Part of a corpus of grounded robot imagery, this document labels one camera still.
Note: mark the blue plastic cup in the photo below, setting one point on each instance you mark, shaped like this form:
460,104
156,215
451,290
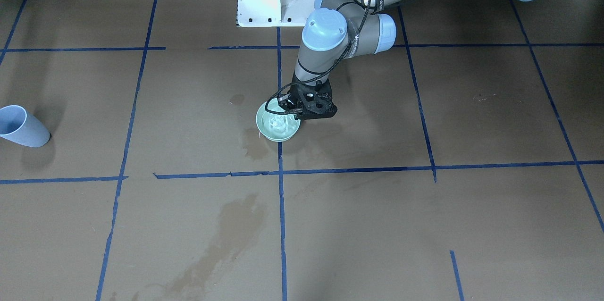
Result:
19,126

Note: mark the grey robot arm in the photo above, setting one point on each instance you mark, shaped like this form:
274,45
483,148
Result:
336,30

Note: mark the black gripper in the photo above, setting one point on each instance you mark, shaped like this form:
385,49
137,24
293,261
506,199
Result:
289,101

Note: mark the green bowl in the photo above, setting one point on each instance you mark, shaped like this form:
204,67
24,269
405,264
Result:
275,127

